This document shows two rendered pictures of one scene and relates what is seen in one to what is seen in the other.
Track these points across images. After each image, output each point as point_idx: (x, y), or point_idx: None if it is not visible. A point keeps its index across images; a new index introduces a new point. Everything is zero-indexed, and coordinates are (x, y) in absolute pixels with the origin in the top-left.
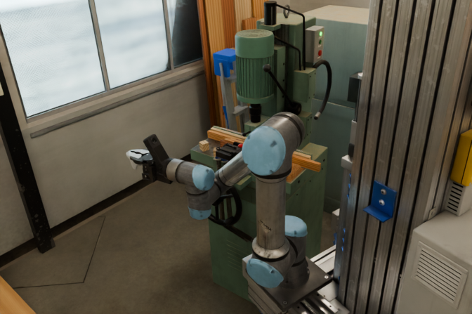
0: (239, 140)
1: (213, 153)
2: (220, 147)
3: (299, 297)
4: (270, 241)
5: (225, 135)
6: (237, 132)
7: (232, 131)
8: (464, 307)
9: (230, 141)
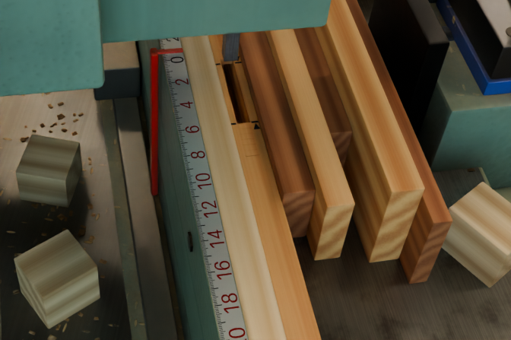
0: (279, 162)
1: (497, 297)
2: (468, 217)
3: None
4: None
5: (306, 322)
6: (207, 233)
7: (223, 289)
8: None
9: (401, 135)
